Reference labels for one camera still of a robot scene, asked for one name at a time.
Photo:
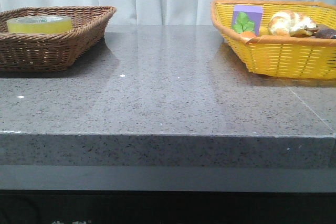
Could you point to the yellow tape roll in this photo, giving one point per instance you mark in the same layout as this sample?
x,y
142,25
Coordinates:
x,y
40,24

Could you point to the orange toy carrot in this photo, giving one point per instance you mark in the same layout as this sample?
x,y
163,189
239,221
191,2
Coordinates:
x,y
244,26

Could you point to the purple cube block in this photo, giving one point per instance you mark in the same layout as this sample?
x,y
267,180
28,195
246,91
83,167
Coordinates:
x,y
254,12

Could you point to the light croissant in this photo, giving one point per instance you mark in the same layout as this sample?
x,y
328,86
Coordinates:
x,y
288,23

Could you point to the yellow woven basket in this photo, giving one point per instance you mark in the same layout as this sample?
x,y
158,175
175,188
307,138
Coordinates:
x,y
300,58

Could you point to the brown wicker basket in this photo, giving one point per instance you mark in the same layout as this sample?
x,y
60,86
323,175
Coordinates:
x,y
52,52

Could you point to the dark brown pastry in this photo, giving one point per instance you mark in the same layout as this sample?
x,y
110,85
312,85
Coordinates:
x,y
321,31

